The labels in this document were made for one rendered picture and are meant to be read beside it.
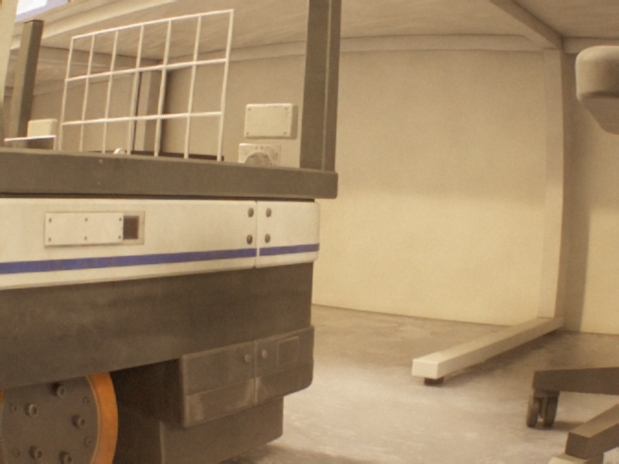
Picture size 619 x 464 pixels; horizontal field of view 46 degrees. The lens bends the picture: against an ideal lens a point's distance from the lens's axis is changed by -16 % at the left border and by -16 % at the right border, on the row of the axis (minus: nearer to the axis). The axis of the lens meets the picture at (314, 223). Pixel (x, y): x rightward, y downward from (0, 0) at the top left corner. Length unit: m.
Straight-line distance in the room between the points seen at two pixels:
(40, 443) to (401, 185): 1.68
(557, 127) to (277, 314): 1.18
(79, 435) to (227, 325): 0.20
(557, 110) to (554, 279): 0.40
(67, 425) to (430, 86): 1.68
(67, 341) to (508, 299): 1.59
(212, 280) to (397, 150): 1.52
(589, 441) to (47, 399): 0.50
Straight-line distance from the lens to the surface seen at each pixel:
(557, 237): 1.88
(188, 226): 0.69
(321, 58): 0.92
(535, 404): 1.09
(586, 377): 1.03
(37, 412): 0.65
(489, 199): 2.08
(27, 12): 2.95
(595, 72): 0.79
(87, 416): 0.71
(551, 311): 1.90
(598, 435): 0.77
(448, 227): 2.13
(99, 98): 3.12
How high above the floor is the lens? 0.31
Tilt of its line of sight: 2 degrees down
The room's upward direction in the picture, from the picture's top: 3 degrees clockwise
